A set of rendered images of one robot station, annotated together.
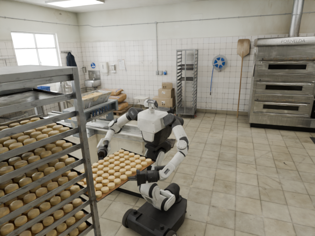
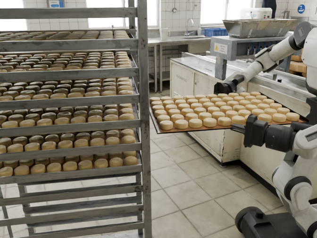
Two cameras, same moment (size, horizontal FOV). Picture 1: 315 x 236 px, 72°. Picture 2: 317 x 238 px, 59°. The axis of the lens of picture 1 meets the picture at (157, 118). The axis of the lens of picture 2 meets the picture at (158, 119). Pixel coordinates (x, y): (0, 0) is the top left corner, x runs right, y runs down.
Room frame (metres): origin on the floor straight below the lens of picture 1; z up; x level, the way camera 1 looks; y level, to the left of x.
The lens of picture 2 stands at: (0.44, -0.26, 1.43)
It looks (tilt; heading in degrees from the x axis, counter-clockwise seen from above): 22 degrees down; 44
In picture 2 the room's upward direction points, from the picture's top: straight up
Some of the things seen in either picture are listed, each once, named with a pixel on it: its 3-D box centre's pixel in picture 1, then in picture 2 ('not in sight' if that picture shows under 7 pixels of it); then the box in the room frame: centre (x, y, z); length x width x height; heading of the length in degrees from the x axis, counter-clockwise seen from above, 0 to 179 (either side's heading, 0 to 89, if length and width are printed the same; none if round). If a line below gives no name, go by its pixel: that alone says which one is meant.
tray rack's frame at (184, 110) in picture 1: (187, 83); not in sight; (5.92, -0.84, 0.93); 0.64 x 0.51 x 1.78; 163
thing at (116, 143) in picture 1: (127, 159); (286, 136); (2.63, 0.43, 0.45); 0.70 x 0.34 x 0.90; 64
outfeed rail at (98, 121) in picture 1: (95, 121); (258, 68); (3.03, 0.92, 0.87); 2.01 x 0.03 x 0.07; 64
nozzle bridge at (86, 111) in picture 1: (93, 116); (254, 56); (2.85, 0.88, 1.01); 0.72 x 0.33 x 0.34; 154
